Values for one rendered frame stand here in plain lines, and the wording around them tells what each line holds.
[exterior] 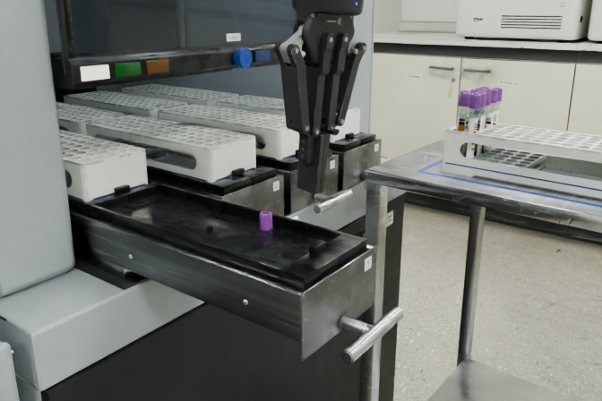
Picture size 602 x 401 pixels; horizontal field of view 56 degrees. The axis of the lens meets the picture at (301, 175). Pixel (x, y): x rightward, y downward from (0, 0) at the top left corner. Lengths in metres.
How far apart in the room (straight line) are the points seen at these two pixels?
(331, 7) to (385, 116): 2.57
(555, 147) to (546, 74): 2.03
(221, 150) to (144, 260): 0.22
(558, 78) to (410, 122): 0.75
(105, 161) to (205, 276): 0.24
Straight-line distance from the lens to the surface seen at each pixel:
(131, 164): 0.80
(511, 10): 2.86
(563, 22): 2.79
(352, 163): 1.04
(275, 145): 0.92
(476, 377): 1.37
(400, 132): 3.11
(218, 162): 0.81
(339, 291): 0.57
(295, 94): 0.60
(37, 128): 0.70
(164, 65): 0.76
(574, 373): 1.98
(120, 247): 0.70
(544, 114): 2.84
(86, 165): 0.76
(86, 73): 0.70
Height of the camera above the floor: 1.05
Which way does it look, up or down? 16 degrees down
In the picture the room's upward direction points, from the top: straight up
